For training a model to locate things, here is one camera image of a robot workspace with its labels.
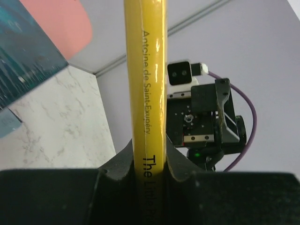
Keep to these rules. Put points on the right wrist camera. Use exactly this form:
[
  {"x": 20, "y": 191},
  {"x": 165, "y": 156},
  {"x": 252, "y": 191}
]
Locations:
[{"x": 182, "y": 75}]

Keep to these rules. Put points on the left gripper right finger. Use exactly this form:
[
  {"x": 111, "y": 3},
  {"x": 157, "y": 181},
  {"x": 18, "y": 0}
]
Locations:
[{"x": 197, "y": 197}]

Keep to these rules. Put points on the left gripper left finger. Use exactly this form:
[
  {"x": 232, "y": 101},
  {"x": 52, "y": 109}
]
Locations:
[{"x": 96, "y": 196}]

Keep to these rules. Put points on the blue 20000 Leagues book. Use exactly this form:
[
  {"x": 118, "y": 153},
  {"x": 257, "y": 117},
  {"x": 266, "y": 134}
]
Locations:
[{"x": 27, "y": 55}]

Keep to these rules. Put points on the yellow Little Prince book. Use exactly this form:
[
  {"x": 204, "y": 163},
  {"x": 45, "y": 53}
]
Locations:
[{"x": 146, "y": 43}]

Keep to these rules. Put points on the pink three-tier shelf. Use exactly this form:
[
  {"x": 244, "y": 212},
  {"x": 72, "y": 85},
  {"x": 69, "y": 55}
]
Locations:
[{"x": 65, "y": 22}]

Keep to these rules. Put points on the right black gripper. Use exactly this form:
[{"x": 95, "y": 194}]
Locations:
[{"x": 204, "y": 117}]

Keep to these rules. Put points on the light blue thin book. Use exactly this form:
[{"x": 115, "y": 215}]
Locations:
[{"x": 9, "y": 122}]

